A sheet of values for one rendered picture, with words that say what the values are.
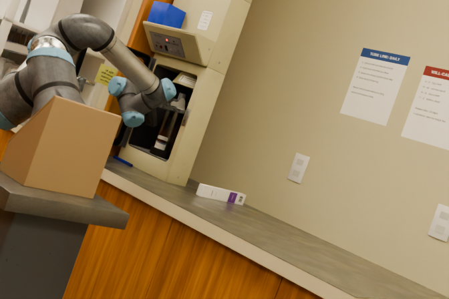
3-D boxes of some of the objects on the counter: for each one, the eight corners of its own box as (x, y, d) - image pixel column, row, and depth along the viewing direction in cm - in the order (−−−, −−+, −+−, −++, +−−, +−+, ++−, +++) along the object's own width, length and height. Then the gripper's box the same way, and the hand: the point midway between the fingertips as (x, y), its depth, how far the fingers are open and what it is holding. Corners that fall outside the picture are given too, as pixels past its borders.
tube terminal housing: (159, 169, 283) (217, 7, 282) (208, 191, 261) (271, 16, 260) (116, 158, 264) (178, -16, 263) (166, 182, 242) (234, -7, 242)
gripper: (162, 87, 236) (199, 99, 251) (133, 77, 248) (170, 89, 263) (156, 109, 236) (192, 119, 251) (126, 98, 248) (164, 109, 263)
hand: (178, 111), depth 257 cm, fingers open, 12 cm apart
